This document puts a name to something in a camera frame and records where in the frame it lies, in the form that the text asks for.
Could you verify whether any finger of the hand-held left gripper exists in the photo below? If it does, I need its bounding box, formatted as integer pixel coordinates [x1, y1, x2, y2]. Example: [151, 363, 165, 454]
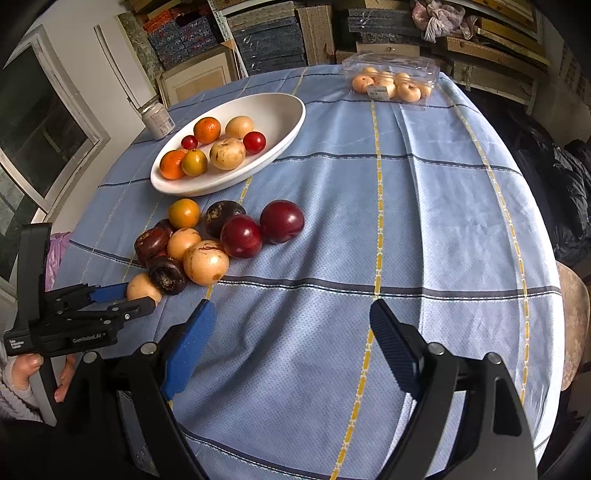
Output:
[81, 296, 157, 325]
[88, 282, 130, 305]

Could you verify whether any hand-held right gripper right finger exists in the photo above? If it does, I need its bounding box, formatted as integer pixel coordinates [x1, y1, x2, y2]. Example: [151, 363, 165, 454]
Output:
[369, 299, 539, 480]

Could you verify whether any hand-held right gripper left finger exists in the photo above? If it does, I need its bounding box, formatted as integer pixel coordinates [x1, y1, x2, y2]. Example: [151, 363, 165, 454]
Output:
[69, 299, 218, 480]

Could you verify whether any smooth pale peach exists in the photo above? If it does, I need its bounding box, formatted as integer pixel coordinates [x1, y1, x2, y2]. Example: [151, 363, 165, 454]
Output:
[126, 273, 163, 305]

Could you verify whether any pale orange apple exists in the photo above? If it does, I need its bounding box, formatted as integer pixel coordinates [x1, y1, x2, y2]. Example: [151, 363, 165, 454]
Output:
[167, 227, 202, 261]

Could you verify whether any pale yellow apple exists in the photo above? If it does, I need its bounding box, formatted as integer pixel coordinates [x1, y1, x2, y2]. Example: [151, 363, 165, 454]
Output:
[225, 115, 255, 140]
[209, 137, 246, 171]
[183, 239, 230, 286]

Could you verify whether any yellow orange tomato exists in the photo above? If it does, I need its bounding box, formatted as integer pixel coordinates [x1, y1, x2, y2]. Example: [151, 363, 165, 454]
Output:
[167, 198, 201, 230]

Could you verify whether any red plum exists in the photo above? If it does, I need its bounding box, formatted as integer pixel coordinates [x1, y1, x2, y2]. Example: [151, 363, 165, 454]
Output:
[220, 214, 264, 259]
[259, 199, 305, 244]

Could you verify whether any orange mandarin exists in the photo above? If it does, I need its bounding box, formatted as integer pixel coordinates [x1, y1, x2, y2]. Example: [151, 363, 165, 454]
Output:
[159, 150, 187, 181]
[193, 117, 222, 145]

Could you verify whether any white plate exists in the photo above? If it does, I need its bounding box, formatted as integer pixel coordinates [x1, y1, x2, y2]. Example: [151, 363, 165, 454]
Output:
[150, 92, 307, 197]

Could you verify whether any person's left forearm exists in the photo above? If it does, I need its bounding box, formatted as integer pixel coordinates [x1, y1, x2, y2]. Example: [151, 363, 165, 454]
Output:
[0, 381, 44, 423]

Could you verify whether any person's left hand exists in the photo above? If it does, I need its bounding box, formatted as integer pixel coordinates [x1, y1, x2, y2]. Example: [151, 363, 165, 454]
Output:
[2, 353, 79, 404]

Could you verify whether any purple plastic bag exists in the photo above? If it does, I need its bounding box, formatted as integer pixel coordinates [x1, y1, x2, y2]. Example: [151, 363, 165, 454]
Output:
[44, 232, 70, 296]

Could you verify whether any blue checked tablecloth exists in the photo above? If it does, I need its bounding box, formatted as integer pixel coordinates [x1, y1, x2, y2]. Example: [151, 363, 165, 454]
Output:
[55, 65, 573, 480]

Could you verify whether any white framed window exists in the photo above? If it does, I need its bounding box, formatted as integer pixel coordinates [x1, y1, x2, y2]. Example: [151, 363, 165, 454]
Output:
[0, 25, 109, 296]

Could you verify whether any silver drink can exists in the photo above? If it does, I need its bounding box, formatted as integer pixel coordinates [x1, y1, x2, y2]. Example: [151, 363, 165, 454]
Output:
[141, 102, 176, 140]

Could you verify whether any white leaning strip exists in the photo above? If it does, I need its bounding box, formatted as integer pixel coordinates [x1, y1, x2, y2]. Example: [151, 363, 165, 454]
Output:
[93, 24, 160, 114]

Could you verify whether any black bag on chair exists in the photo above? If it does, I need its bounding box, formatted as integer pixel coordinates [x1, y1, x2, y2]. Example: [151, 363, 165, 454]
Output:
[485, 92, 591, 268]

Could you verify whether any stack of blue patterned boxes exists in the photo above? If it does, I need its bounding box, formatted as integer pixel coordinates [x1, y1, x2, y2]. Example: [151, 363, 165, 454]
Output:
[143, 11, 220, 72]

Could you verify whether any group of boxed pale peaches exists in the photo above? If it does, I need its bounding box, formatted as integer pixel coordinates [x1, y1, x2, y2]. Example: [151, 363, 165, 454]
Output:
[352, 67, 432, 102]

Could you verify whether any clear plastic clamshell box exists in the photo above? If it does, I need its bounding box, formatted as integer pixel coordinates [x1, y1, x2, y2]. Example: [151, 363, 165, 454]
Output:
[341, 52, 440, 112]

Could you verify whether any stack of grey blue boxes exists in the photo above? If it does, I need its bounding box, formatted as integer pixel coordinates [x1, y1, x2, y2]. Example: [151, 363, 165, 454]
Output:
[226, 2, 308, 77]

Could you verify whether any stack of wooden frames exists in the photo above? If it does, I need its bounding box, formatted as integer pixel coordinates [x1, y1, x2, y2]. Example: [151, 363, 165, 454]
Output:
[443, 0, 555, 93]

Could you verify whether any stack of dark grey boxes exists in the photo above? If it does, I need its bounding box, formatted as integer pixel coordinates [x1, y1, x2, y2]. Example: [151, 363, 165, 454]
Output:
[346, 9, 421, 44]

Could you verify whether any pink cloth bundle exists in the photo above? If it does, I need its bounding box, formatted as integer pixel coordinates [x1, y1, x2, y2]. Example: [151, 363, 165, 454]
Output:
[411, 0, 481, 43]

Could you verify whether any pale wooden picture frame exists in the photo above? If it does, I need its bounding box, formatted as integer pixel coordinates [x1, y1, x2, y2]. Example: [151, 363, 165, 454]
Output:
[154, 46, 241, 109]

